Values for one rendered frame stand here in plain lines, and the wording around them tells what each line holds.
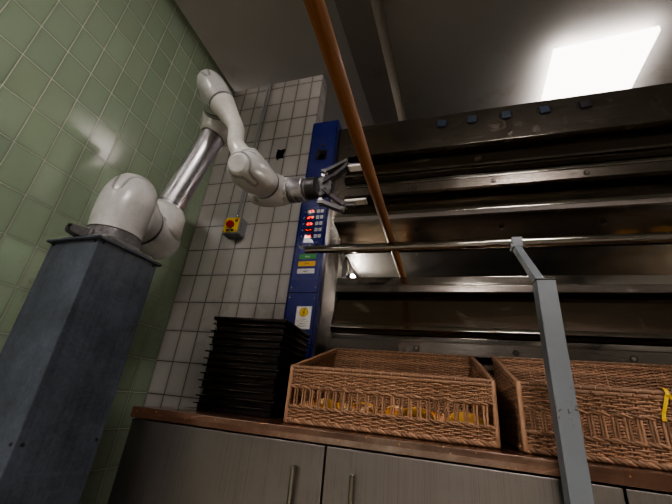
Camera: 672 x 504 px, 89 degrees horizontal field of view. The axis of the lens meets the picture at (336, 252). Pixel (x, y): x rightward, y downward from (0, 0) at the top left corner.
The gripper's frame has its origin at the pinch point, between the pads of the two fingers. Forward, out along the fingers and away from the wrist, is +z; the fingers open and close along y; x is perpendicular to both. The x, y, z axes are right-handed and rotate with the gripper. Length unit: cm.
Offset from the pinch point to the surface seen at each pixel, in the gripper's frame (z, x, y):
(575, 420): 47, 5, 65
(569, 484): 44, 5, 76
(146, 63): -114, 8, -79
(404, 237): 7, -54, -7
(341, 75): 7, 50, 13
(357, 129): 7.0, 36.5, 12.6
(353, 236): -17, -51, -7
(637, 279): 92, -55, 14
